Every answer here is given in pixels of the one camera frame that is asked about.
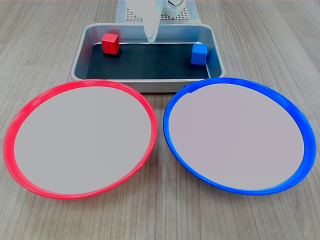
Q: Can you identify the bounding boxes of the red cube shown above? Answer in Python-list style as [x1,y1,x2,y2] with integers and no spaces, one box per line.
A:
[101,32,120,55]

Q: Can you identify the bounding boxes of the blue cube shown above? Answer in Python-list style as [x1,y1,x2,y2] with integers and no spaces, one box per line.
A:
[190,43,209,66]

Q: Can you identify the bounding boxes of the black tray mat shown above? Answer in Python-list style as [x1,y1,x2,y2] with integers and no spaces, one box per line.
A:
[86,41,211,80]

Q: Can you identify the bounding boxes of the steel tray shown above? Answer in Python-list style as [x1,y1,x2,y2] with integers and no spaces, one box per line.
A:
[70,22,227,94]

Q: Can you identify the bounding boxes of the red-rimmed white plate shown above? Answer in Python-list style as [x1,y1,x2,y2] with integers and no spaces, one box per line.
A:
[3,78,159,201]

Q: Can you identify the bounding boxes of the blue-rimmed white plate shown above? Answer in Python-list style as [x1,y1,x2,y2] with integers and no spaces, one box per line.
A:
[162,76,317,196]

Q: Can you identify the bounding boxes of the pale perforated base plate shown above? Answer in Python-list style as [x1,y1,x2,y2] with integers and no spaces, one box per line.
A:
[115,0,202,25]

